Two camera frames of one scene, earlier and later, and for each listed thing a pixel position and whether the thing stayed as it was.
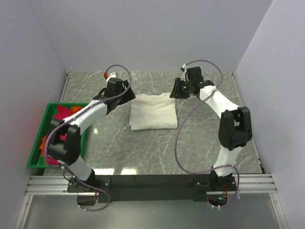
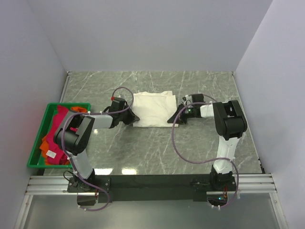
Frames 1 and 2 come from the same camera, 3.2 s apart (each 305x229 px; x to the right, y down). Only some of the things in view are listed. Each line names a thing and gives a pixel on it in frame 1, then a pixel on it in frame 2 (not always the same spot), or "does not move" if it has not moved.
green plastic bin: x=36 y=160 does not move
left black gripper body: x=126 y=97 → x=127 y=116
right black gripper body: x=182 y=89 → x=186 y=113
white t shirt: x=148 y=111 does not move
